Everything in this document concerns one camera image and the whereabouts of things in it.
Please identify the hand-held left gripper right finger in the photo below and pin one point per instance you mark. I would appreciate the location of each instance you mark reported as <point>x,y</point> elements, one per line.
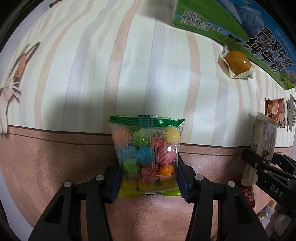
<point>183,185</point>

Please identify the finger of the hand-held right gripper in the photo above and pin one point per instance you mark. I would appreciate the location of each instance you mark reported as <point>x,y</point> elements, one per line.
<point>281,160</point>
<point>254,159</point>

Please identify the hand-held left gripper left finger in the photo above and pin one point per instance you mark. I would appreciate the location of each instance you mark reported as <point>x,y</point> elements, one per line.
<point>115,185</point>

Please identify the white chocolate biscuit packet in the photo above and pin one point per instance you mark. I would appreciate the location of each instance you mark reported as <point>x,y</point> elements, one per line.
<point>262,136</point>

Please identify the colourful candy ball packet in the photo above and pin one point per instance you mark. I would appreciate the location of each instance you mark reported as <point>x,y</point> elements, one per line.
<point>148,157</point>

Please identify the blue printed cardboard box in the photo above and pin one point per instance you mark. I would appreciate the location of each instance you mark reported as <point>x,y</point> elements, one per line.
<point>208,16</point>

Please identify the small red snack packet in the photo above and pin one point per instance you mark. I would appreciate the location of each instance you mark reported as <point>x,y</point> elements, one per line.
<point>248,195</point>

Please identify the white grey snack packet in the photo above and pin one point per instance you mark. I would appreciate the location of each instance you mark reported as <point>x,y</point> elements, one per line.
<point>291,113</point>

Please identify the brown snack packet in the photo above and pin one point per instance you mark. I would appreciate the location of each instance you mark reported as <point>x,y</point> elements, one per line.
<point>275,109</point>

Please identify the packaged braised egg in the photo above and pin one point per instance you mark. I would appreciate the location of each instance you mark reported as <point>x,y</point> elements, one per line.
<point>237,62</point>

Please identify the striped pink cat print blanket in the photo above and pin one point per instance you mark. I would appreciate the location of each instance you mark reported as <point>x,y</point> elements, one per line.
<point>69,92</point>

